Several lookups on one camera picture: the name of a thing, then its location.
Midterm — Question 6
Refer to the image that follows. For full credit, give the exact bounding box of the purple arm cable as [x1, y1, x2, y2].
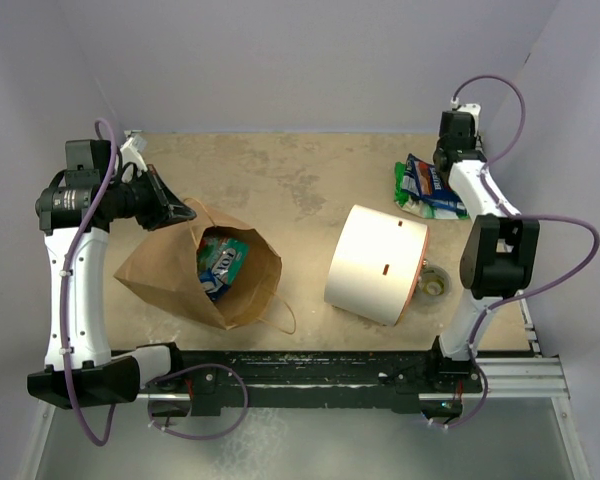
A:
[59, 118, 251, 446]
[427, 74, 600, 431]

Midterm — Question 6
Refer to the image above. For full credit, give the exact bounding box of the blue white snack packet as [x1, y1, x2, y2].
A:
[198, 269, 230, 302]

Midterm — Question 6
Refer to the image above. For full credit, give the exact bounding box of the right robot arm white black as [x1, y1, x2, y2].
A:
[424, 104, 540, 391]

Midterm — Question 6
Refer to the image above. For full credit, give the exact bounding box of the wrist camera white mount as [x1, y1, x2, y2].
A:
[450, 96, 482, 137]
[120, 132, 147, 172]

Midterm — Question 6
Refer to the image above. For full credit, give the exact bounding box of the dark blue kettle chips bag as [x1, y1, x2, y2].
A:
[400, 154, 467, 217]

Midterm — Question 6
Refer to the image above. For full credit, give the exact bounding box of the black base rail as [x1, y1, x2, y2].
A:
[140, 350, 483, 416]

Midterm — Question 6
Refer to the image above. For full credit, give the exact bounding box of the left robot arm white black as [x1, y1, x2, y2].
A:
[27, 134, 196, 409]

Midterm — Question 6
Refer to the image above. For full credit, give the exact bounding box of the green yellow snack bag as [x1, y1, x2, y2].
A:
[393, 162, 468, 220]

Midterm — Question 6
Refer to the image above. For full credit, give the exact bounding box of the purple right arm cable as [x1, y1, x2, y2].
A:
[427, 74, 600, 431]

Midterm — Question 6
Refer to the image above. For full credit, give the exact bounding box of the brown paper bag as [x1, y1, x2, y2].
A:
[114, 197, 282, 330]

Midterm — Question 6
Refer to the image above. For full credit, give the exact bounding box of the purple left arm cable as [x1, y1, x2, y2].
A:
[59, 118, 251, 446]

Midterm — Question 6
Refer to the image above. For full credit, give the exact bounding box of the white cylindrical toy drum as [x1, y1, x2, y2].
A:
[324, 205, 429, 326]

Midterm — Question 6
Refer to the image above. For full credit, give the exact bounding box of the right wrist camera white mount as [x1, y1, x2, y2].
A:
[450, 96, 482, 137]

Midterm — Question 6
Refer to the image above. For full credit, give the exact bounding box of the green foxs candy packet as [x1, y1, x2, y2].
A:
[197, 235, 250, 286]

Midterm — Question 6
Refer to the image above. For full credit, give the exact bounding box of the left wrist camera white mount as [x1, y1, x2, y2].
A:
[120, 132, 147, 172]

